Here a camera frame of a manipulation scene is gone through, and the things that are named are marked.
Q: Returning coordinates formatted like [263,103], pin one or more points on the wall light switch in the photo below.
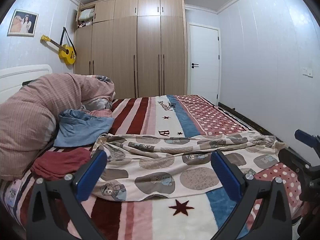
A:
[308,72]

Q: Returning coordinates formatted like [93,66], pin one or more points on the white door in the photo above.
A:
[204,62]

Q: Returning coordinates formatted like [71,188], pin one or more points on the bear print pajama pants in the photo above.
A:
[141,167]

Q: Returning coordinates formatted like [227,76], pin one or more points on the folded linens in wardrobe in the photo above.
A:
[85,17]

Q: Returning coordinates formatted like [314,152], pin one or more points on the yellow ukulele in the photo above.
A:
[65,52]

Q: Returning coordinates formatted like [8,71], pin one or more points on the wooden wardrobe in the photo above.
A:
[140,44]

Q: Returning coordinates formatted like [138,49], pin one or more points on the dark red folded garment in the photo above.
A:
[55,165]

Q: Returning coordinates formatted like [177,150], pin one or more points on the framed wall photo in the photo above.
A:
[23,23]

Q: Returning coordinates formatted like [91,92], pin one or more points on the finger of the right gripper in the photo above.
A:
[310,140]

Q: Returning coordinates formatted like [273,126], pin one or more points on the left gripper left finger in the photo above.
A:
[72,189]

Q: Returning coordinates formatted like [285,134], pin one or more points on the blue folded garment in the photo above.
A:
[79,127]

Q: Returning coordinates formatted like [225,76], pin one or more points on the pink striped duvet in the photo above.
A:
[29,117]

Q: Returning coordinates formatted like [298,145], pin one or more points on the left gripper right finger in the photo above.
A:
[273,220]

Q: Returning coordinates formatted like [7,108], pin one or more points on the white headboard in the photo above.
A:
[13,79]

